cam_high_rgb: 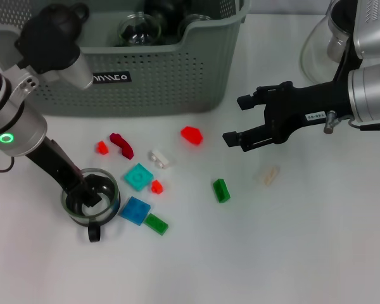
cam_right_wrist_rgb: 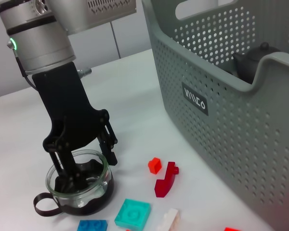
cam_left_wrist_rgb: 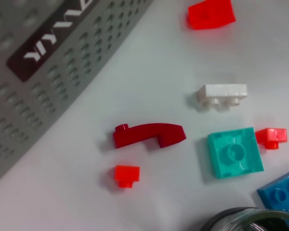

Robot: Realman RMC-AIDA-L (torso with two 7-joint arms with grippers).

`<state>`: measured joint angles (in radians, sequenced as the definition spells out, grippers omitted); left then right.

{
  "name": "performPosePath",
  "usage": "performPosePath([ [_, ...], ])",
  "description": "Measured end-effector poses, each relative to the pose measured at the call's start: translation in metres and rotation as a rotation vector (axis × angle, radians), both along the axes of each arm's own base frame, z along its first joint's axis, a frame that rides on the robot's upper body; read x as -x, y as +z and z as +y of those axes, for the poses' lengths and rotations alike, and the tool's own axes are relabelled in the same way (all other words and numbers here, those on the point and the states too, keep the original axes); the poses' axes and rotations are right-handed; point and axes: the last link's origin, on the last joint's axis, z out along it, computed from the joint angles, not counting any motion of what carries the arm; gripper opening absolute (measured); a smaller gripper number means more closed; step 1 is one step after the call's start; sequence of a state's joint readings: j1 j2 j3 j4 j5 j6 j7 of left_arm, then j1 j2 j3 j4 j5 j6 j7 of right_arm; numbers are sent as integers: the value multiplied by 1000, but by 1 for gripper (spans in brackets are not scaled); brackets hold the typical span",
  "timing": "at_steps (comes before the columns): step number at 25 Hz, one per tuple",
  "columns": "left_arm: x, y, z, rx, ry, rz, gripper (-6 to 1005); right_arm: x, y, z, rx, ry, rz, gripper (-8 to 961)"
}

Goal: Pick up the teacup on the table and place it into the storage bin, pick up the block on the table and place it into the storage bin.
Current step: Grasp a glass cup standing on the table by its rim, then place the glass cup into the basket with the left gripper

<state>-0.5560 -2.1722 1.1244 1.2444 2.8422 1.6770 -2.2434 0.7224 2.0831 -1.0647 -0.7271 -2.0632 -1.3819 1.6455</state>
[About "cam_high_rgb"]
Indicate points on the dark red curved block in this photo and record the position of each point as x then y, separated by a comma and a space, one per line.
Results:
123, 147

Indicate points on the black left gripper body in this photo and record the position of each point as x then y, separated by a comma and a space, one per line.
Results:
57, 164

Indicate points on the right wrist camera housing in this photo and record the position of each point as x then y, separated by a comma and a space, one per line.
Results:
373, 28

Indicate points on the flat green toy brick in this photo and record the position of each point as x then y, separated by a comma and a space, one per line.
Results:
156, 224

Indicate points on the grey-green perforated storage bin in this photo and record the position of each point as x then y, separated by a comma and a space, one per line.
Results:
164, 79

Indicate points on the left wrist camera housing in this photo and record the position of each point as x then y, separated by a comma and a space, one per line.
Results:
47, 47

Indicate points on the teal square toy brick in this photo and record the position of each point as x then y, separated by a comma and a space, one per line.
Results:
138, 177

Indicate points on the blue square toy brick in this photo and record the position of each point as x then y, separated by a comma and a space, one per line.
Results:
134, 210

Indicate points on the beige toy brick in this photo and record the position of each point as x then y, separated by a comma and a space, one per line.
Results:
268, 176

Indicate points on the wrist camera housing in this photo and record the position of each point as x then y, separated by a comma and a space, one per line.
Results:
47, 47
373, 28

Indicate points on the white toy brick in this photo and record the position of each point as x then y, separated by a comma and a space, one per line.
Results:
160, 160

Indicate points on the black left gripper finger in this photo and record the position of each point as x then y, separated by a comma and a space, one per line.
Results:
90, 194

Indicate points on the dark clay teapot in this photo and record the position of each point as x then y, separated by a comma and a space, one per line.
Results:
73, 11

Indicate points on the large red toy block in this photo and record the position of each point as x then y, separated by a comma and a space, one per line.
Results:
191, 135

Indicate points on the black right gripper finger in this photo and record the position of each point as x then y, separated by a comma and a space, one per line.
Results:
259, 96
253, 139

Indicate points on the thick green toy brick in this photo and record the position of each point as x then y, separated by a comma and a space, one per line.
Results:
221, 190

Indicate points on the small red toy block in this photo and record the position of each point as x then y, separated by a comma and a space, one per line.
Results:
156, 187
103, 148

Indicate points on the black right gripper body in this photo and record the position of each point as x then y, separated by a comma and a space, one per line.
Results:
304, 107

